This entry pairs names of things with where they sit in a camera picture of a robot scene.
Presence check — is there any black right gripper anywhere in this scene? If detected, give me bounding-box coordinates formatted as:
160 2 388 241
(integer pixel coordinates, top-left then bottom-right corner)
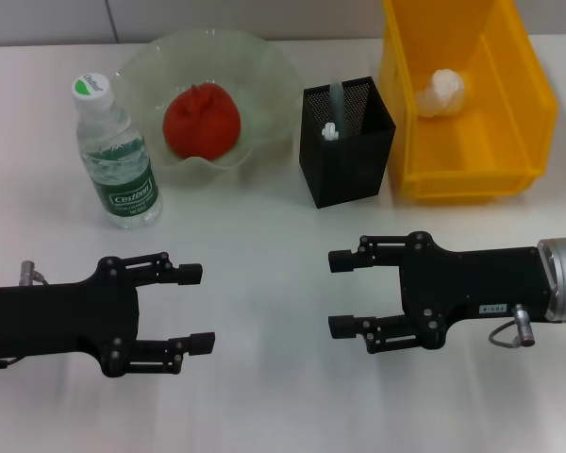
327 230 556 356

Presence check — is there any grey marker pen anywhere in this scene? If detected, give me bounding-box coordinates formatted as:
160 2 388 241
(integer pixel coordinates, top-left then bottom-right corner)
328 82 349 138

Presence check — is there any green glass fruit plate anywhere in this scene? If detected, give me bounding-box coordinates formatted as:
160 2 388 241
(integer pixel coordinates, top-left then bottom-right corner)
115 27 303 188

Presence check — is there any white paper ball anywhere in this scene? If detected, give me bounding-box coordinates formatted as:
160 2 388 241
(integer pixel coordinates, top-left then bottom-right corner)
414 69 471 119

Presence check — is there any black mesh pen holder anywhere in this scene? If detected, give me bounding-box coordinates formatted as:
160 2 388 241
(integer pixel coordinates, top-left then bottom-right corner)
299 75 397 210

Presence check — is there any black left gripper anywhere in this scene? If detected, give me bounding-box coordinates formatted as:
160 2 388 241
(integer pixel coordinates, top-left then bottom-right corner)
0 252 217 378

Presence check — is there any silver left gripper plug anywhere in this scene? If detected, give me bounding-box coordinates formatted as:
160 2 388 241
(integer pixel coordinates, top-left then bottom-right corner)
19 260 52 287

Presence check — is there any orange toy fruit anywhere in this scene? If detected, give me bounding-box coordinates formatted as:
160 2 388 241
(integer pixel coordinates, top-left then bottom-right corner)
162 82 242 160

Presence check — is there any clear green-label water bottle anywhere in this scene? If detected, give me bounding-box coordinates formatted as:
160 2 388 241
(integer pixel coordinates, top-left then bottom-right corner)
71 71 164 231

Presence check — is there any right gripper cable with plug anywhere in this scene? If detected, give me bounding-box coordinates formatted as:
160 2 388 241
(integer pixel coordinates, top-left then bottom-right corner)
488 304 537 349

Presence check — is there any yellow plastic bin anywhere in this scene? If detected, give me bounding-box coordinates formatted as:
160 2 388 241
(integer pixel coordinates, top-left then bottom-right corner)
379 0 560 205

